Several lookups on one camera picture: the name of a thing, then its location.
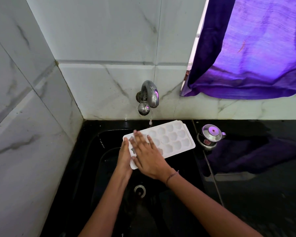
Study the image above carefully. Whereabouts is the person's right hand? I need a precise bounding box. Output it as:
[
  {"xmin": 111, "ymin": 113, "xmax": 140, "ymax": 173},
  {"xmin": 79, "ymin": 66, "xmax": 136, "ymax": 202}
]
[{"xmin": 129, "ymin": 130, "xmax": 175, "ymax": 182}]

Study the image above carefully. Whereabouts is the person's left hand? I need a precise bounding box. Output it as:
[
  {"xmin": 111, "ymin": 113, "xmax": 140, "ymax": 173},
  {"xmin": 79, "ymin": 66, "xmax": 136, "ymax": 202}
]
[{"xmin": 116, "ymin": 138, "xmax": 133, "ymax": 175}]

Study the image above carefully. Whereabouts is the white ice cube tray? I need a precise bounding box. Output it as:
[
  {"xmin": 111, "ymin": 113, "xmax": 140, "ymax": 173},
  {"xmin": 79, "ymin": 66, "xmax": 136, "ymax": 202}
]
[{"xmin": 123, "ymin": 120, "xmax": 196, "ymax": 170}]

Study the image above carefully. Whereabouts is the person's right forearm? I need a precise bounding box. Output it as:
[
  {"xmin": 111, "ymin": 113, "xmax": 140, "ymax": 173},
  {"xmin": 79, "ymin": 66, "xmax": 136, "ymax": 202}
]
[{"xmin": 164, "ymin": 170, "xmax": 264, "ymax": 237}]

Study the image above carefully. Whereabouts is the person's left forearm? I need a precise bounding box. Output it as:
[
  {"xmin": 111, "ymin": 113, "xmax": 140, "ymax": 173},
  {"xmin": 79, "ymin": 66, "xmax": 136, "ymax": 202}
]
[{"xmin": 78, "ymin": 168, "xmax": 133, "ymax": 237}]

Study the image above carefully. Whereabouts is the steel sink drain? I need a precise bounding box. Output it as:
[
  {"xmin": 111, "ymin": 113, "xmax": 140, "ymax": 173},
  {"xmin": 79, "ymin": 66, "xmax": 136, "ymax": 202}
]
[{"xmin": 134, "ymin": 185, "xmax": 146, "ymax": 198}]

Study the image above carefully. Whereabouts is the black kitchen sink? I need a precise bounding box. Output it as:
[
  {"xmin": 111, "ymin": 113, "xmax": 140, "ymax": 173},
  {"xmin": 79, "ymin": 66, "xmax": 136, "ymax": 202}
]
[{"xmin": 72, "ymin": 128, "xmax": 205, "ymax": 237}]

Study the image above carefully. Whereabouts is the small steel lidded pot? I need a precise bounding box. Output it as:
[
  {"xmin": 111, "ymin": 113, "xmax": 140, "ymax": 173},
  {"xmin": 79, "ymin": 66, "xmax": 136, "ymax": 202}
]
[{"xmin": 197, "ymin": 124, "xmax": 226, "ymax": 151}]

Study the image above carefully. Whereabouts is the purple curtain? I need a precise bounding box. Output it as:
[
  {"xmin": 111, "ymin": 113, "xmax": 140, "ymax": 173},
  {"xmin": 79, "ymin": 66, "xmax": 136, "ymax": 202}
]
[{"xmin": 180, "ymin": 0, "xmax": 296, "ymax": 100}]

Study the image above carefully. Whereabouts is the thin wrist bracelet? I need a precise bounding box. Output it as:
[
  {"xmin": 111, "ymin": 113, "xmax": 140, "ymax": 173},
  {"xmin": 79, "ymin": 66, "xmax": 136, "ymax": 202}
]
[{"xmin": 165, "ymin": 170, "xmax": 180, "ymax": 184}]

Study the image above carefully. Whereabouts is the chrome wall tap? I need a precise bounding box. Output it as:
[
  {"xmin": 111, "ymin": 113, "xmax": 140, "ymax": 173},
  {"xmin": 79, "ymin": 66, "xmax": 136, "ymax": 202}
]
[{"xmin": 136, "ymin": 80, "xmax": 160, "ymax": 116}]

